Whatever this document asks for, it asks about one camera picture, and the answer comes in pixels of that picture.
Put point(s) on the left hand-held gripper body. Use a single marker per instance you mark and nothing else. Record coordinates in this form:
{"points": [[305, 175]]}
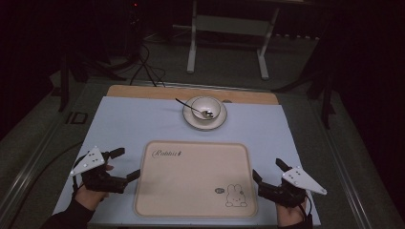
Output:
{"points": [[90, 159]]}

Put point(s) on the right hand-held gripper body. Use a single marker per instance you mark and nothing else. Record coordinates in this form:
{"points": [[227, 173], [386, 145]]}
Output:
{"points": [[301, 180]]}

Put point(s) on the person's right hand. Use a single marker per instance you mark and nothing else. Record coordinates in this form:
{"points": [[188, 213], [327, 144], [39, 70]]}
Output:
{"points": [[290, 215]]}

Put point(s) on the person's left hand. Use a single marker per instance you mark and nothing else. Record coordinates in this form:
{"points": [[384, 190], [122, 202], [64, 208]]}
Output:
{"points": [[89, 197]]}

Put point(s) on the light blue table mat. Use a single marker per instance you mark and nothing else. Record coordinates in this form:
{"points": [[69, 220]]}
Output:
{"points": [[127, 127]]}

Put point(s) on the beige rabbit placemat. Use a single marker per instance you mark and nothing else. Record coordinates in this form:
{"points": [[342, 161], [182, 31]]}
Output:
{"points": [[191, 178]]}

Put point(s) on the black stand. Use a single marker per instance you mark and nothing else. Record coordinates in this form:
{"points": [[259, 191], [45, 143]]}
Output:
{"points": [[325, 105], [64, 89]]}

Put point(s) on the white saucer plate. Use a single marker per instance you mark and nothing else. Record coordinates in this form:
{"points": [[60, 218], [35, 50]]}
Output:
{"points": [[203, 126]]}

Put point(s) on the metal spoon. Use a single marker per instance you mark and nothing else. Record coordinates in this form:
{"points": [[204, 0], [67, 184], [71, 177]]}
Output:
{"points": [[208, 114]]}

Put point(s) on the white ceramic bowl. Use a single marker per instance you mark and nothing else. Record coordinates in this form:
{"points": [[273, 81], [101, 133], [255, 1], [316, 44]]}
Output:
{"points": [[207, 103]]}

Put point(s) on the black equipment rack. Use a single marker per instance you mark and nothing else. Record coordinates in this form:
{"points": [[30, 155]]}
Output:
{"points": [[133, 25]]}

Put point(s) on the metal floor rail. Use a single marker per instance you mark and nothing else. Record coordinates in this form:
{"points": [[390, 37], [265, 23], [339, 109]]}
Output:
{"points": [[345, 178], [28, 165]]}

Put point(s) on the white metal desk frame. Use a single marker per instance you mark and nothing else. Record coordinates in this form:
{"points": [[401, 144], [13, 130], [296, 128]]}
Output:
{"points": [[192, 47]]}

